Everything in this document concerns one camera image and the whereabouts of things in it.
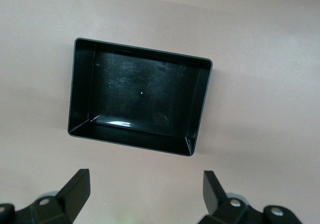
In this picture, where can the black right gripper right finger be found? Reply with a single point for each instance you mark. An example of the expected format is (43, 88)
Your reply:
(220, 204)

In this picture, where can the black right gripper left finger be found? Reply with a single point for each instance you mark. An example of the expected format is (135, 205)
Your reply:
(70, 196)

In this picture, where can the black plastic box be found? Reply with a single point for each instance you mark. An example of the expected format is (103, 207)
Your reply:
(140, 96)

